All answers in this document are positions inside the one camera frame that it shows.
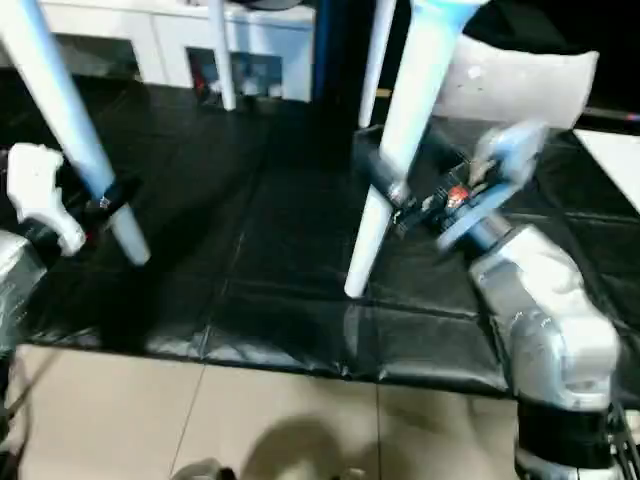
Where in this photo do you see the white plastic table leg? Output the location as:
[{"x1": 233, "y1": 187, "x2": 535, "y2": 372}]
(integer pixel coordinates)
[
  {"x1": 0, "y1": 0, "x2": 152, "y2": 267},
  {"x1": 206, "y1": 0, "x2": 238, "y2": 113},
  {"x1": 343, "y1": 0, "x2": 494, "y2": 300},
  {"x1": 357, "y1": 0, "x2": 397, "y2": 129}
]

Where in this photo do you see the black mat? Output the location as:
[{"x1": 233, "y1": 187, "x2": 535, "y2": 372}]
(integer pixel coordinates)
[{"x1": 0, "y1": 63, "x2": 640, "y2": 397}]

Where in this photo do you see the black cabinet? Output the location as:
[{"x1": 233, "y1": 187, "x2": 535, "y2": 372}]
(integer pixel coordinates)
[{"x1": 311, "y1": 0, "x2": 417, "y2": 127}]

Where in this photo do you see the grey cushion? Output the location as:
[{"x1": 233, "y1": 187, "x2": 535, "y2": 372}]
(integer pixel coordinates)
[{"x1": 433, "y1": 31, "x2": 601, "y2": 130}]

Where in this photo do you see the white cabinet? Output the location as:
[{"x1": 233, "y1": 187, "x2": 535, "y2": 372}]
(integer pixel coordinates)
[{"x1": 38, "y1": 0, "x2": 320, "y2": 105}]

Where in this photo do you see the white flat board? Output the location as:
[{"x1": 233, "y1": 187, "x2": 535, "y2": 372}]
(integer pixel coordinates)
[{"x1": 571, "y1": 128, "x2": 640, "y2": 215}]

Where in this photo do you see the dark bag on cabinet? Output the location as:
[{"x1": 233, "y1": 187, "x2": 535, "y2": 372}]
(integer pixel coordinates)
[{"x1": 223, "y1": 0, "x2": 312, "y2": 14}]

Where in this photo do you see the dark robot left foot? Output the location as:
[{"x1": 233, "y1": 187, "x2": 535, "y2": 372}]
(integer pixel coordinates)
[{"x1": 171, "y1": 456, "x2": 237, "y2": 480}]

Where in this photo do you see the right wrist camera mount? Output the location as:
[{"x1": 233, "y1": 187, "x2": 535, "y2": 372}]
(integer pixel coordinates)
[{"x1": 433, "y1": 121, "x2": 550, "y2": 255}]

